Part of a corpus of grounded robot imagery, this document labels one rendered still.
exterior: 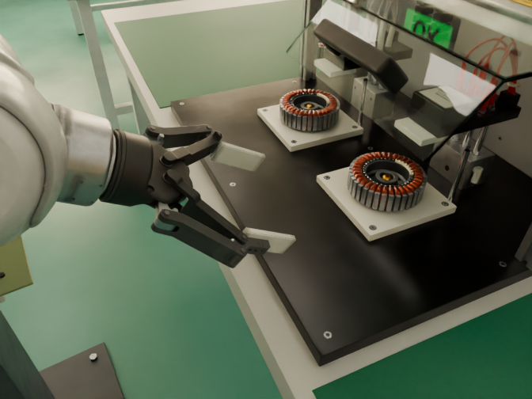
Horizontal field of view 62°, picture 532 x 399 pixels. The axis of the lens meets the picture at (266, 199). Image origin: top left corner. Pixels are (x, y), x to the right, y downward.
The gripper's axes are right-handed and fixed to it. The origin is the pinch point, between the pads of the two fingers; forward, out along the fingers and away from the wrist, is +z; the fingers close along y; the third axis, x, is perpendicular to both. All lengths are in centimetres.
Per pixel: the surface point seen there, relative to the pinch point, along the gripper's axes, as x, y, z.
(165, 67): -24, -64, 6
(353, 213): 1.4, 0.4, 14.5
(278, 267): -5.1, 6.6, 3.3
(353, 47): 22.3, 2.5, -6.5
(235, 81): -14, -52, 17
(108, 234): -107, -74, 20
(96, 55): -77, -148, 9
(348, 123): 2.0, -22.9, 25.5
